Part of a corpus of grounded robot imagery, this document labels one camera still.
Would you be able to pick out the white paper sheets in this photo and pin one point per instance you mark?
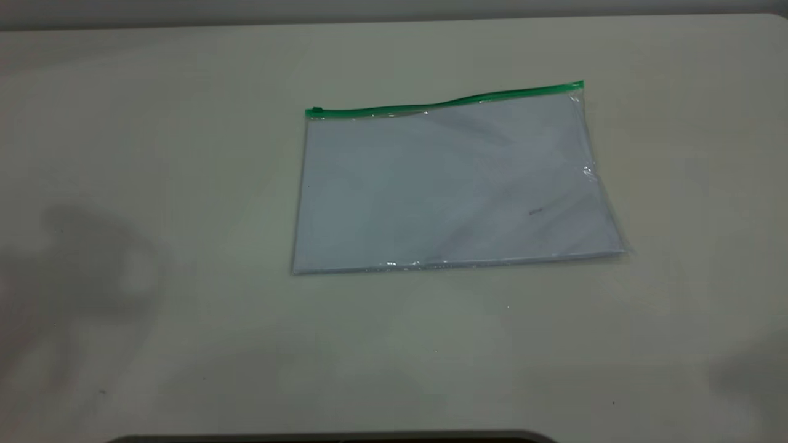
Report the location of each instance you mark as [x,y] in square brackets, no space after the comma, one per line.
[443,191]

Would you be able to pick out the clear plastic bag green zipper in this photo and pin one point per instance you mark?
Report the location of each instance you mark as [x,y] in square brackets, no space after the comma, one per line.
[449,184]

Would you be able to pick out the black rounded base panel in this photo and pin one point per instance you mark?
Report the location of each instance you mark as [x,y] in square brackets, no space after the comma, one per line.
[332,438]

